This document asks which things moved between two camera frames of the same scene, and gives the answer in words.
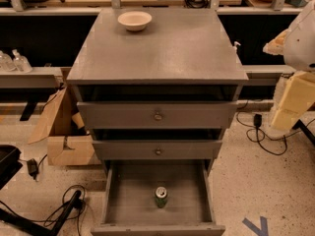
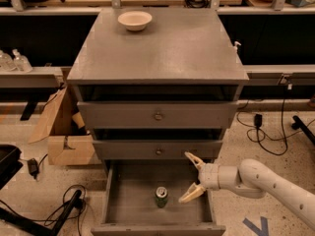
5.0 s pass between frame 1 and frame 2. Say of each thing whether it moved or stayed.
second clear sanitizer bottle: stayed
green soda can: stayed
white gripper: moved
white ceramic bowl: stayed
